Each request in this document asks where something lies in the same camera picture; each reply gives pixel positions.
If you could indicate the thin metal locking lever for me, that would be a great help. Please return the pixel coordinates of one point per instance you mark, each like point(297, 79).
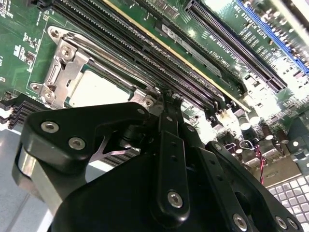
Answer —
point(120, 68)

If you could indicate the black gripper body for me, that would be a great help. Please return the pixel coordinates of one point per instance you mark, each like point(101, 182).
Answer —
point(116, 198)

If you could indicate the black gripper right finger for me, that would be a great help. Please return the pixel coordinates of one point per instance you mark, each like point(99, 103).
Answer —
point(210, 169)

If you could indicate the metal socket cover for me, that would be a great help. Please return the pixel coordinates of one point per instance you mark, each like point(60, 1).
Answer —
point(68, 70)

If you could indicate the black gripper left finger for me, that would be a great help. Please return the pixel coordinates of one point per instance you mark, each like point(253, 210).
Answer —
point(72, 120)

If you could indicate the silver CPU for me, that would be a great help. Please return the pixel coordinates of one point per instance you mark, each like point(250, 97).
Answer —
point(101, 91)

